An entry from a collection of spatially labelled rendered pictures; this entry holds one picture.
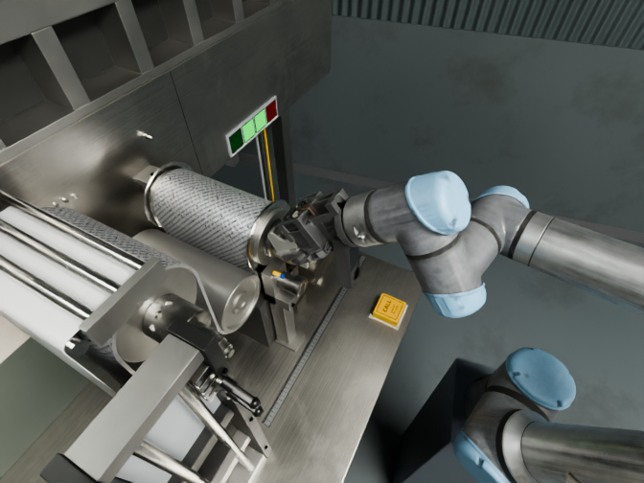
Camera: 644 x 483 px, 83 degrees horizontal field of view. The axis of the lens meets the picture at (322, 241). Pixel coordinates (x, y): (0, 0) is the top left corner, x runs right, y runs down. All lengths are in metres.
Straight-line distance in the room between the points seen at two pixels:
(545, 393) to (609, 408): 1.50
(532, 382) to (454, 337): 1.33
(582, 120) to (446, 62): 0.78
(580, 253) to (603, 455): 0.25
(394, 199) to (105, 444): 0.37
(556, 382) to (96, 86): 0.99
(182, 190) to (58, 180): 0.20
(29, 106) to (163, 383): 0.58
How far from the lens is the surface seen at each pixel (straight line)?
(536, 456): 0.68
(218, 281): 0.68
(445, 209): 0.42
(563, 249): 0.55
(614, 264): 0.55
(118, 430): 0.39
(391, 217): 0.45
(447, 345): 2.06
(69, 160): 0.78
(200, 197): 0.73
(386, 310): 1.00
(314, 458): 0.89
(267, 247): 0.68
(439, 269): 0.47
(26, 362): 0.93
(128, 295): 0.44
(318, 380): 0.93
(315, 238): 0.55
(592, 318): 2.51
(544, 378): 0.80
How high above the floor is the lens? 1.78
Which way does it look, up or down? 50 degrees down
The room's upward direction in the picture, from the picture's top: straight up
